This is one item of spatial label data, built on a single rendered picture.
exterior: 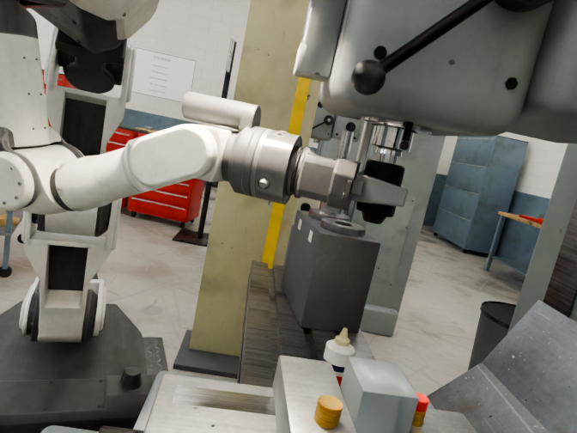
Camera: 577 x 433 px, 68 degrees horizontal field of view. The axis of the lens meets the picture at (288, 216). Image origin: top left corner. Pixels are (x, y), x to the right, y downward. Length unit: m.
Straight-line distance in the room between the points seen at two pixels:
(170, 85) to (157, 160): 9.22
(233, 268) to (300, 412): 1.96
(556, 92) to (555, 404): 0.44
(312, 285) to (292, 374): 0.36
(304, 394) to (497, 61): 0.36
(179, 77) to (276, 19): 7.53
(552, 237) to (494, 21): 0.48
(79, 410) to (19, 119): 0.69
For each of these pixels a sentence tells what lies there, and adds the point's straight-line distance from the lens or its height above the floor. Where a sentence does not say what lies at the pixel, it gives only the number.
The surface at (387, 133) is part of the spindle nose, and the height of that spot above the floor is 1.30.
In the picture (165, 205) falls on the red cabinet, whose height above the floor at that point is 0.23.
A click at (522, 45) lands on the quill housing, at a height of 1.40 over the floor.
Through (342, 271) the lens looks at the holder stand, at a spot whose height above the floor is 1.05.
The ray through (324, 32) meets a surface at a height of 1.39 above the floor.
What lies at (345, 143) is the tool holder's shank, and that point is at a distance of 0.92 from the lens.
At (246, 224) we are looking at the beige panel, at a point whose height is 0.79.
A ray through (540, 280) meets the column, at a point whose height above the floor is 1.12.
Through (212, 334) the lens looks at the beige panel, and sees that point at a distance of 2.50.
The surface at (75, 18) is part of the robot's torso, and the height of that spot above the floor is 1.39.
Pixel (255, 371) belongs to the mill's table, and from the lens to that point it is 0.67.
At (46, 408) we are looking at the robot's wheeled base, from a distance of 1.16.
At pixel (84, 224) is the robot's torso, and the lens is 1.08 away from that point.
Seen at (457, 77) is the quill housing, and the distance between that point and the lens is 0.45.
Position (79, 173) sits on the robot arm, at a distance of 0.63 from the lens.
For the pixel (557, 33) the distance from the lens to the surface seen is 0.50.
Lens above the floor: 1.27
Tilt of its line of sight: 10 degrees down
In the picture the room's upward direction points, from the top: 12 degrees clockwise
